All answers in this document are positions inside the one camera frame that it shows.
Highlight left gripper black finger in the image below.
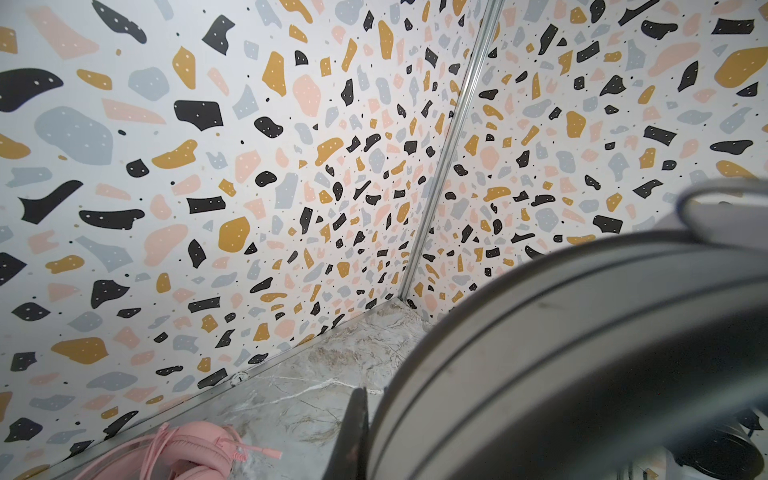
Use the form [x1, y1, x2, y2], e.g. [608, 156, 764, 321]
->
[322, 387, 369, 480]

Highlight pink headphones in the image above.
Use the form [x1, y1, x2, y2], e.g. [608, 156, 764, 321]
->
[77, 421, 282, 479]

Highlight white black headphones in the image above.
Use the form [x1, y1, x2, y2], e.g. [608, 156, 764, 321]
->
[366, 179, 767, 479]

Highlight left corner aluminium post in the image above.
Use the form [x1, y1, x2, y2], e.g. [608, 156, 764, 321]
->
[397, 0, 504, 303]

